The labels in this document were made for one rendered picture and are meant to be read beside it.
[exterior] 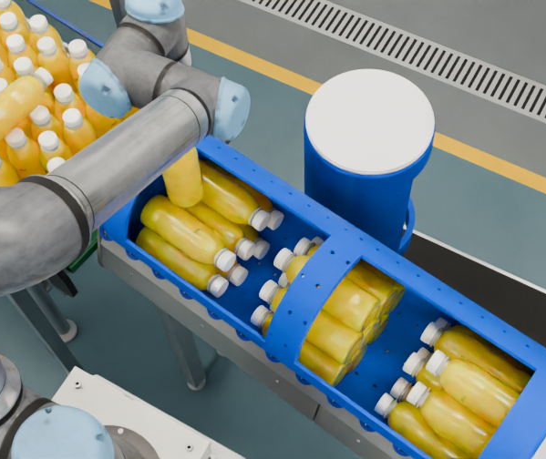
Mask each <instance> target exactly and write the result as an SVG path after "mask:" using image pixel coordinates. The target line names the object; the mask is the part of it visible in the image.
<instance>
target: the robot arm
mask: <svg viewBox="0 0 546 459"><path fill-rule="evenodd" d="M125 9H126V11H127V14H126V16H125V17H124V18H123V20H122V21H121V22H120V23H119V25H118V27H117V29H116V30H115V32H114V33H113V34H112V36H111V37H110V38H109V40H108V41H107V43H106V44H105V45H104V46H103V47H102V48H101V50H100V51H99V52H98V54H97V55H96V57H94V58H92V59H91V61H90V64H89V65H88V67H87V69H86V70H85V72H84V73H83V76H82V77H81V78H80V80H79V83H78V89H79V92H80V93H81V96H82V97H83V99H84V100H85V101H86V103H87V104H88V105H89V106H90V107H92V108H93V109H94V110H95V111H97V112H98V113H99V114H101V115H103V116H105V117H110V118H121V117H124V116H125V115H126V114H127V112H129V111H130V110H131V109H132V107H136V108H139V111H138V112H136V113H135V114H133V115H132V116H130V117H128V118H127V119H126V120H124V121H123V122H121V123H120V124H118V125H117V126H116V127H114V128H112V129H111V130H110V131H109V132H107V133H106V134H105V135H103V136H102V137H100V138H98V139H97V140H95V141H94V142H93V143H91V144H90V145H88V146H87V147H85V148H84V149H82V150H81V151H79V152H78V153H77V154H76V155H74V156H73V157H72V158H70V159H68V160H67V161H65V162H64V163H62V164H61V165H60V166H58V167H57V168H55V169H53V170H52V171H51V172H49V173H48V174H46V175H45V176H44V175H30V176H27V177H25V178H22V179H21V180H19V181H18V182H16V184H14V185H12V186H7V187H0V297H1V296H5V295H7V294H10V293H13V292H17V291H21V290H23V289H25V288H28V287H30V286H33V285H35V284H38V283H39V282H41V281H44V280H46V279H47V278H49V277H51V276H53V275H55V274H57V273H58V272H60V271H61V270H63V269H64V268H65V267H67V266H68V265H69V264H70V263H72V262H73V261H74V260H75V259H76V258H78V257H79V256H80V255H81V254H82V253H84V252H85V250H86V249H87V248H88V246H89V243H90V241H91V233H92V232H93V231H94V230H95V229H97V228H98V227H99V226H100V225H101V224H103V223H104V222H105V221H106V220H107V219H109V218H110V217H111V216H112V215H114V214H115V213H116V212H117V211H118V210H120V209H121V208H122V207H123V206H125V205H126V204H127V203H128V202H129V201H131V200H132V199H133V198H134V197H135V196H137V195H138V194H139V193H140V192H141V191H142V190H143V189H144V188H146V187H147V186H148V185H149V184H150V183H151V182H153V181H154V180H155V179H156V178H158V177H159V176H160V175H161V174H162V173H164V172H165V171H166V170H167V169H168V168H170V167H171V166H172V165H173V164H174V163H176V162H177V161H178V160H179V159H180V158H182V157H183V156H184V155H185V154H187V153H188V152H189V151H190V150H191V149H193V148H194V147H195V146H196V145H198V144H199V143H200V142H201V141H202V140H203V139H205V138H206V137H207V136H208V135H210V136H213V138H215V139H216V138H219V139H223V140H233V139H235V138H236V137H237V136H238V135H239V134H240V132H241V131H242V129H243V127H244V125H245V122H246V120H247V117H248V114H249V110H250V104H251V100H250V94H249V92H248V90H247V89H246V87H244V86H242V85H239V84H237V83H234V82H232V81H230V80H228V79H226V77H225V76H223V77H220V76H215V75H213V74H210V73H208V72H205V71H202V70H199V69H197V68H194V67H191V51H190V46H189V39H188V34H187V28H186V23H185V17H184V5H183V3H182V2H181V0H125ZM0 459H145V458H144V457H143V455H142V454H141V453H140V451H139V450H138V449H137V448H136V447H135V446H134V445H133V444H131V443H130V442H128V441H126V440H124V439H122V438H120V437H117V436H114V435H109V434H108V431H107V430H106V428H105V427H104V425H103V424H102V423H101V422H100V421H99V420H98V419H97V418H96V417H94V416H93V415H92V414H90V413H88V412H86V411H84V410H81V409H79V408H76V407H73V406H68V405H60V404H58V403H55V402H53V401H51V400H49V399H47V398H46V397H44V396H42V395H40V394H38V393H35V392H33V391H31V390H29V389H27V388H26V387H25V386H24V385H23V383H22V380H21V377H20V374H19V372H18V370H17V368H16V367H15V366H14V364H13V363H12V362H11V361H10V360H8V359H7V358H6V357H5V356H3V355H0Z"/></svg>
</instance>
